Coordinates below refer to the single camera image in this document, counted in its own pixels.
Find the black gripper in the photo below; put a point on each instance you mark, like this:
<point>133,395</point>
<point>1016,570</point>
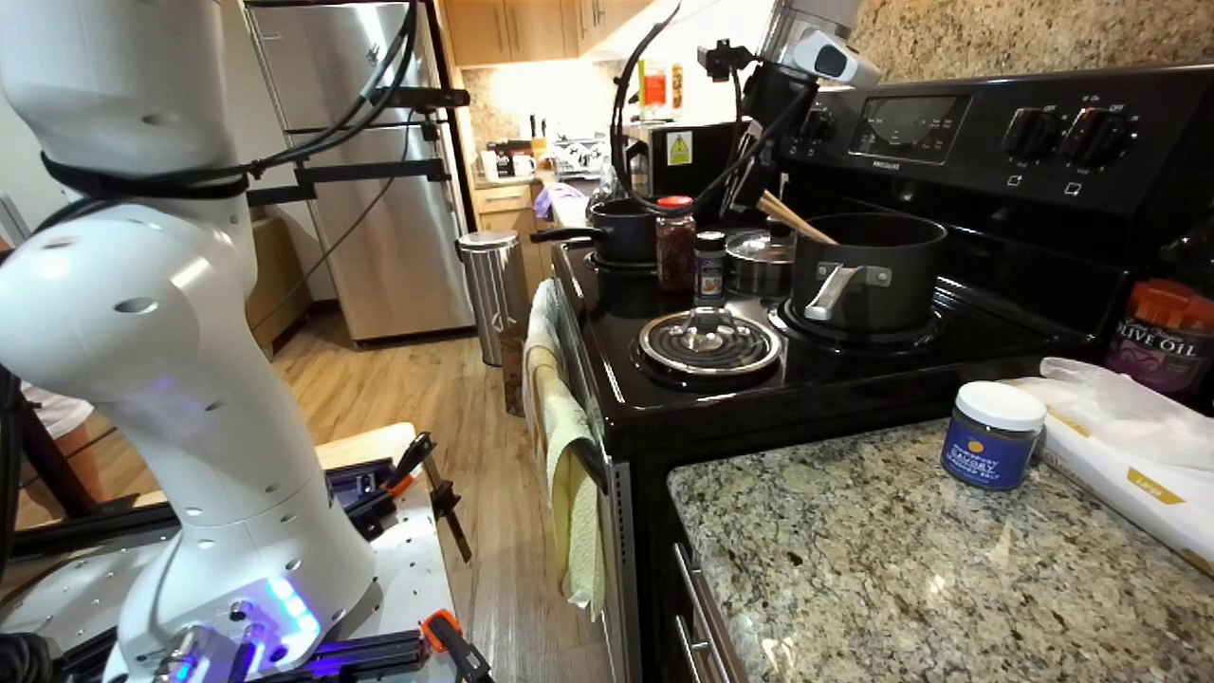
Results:
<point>778,106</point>

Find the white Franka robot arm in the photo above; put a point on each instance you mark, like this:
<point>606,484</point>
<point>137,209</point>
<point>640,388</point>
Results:
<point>191,379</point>

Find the glass pot lid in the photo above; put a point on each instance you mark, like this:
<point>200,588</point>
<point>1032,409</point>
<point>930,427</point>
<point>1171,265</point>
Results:
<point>706,342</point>

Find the black box with green sticker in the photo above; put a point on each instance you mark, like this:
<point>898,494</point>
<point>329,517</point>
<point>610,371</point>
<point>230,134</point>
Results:
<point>706,173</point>

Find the small black-capped spice bottle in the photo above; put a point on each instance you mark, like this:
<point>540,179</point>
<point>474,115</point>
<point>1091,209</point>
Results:
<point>712,269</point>

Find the red-lidded spice jar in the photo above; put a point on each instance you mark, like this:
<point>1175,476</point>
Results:
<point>678,251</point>

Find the black saucepan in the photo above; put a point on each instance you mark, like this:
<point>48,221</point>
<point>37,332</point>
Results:
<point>625,251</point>

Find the black electric stove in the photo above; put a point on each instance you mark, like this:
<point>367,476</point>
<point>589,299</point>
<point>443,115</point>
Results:
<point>809,379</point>

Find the grey trash can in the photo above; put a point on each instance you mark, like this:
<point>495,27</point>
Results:
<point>492,306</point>

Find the yellow hanging towel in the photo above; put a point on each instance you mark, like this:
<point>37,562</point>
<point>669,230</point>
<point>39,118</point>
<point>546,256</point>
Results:
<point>570,480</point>

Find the blue jar with white lid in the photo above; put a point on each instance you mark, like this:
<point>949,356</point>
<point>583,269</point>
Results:
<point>989,449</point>

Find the stainless steel refrigerator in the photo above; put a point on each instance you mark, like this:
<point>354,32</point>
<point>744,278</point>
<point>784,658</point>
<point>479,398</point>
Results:
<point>380,251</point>

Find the purple label oil bottle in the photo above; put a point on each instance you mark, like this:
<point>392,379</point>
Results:
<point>1162,342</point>

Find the orange and black clamp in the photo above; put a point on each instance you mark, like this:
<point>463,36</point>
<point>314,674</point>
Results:
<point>458,647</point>
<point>392,486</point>

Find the robot mounting table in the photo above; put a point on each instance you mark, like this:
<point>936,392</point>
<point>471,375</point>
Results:
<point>404,570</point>

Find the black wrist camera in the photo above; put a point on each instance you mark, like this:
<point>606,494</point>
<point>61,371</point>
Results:
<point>727,63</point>

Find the light wood wall cabinet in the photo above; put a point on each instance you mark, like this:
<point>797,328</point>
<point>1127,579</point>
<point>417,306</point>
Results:
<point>506,32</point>

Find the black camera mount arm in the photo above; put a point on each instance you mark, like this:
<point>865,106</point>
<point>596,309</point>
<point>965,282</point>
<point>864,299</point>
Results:
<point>380,166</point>

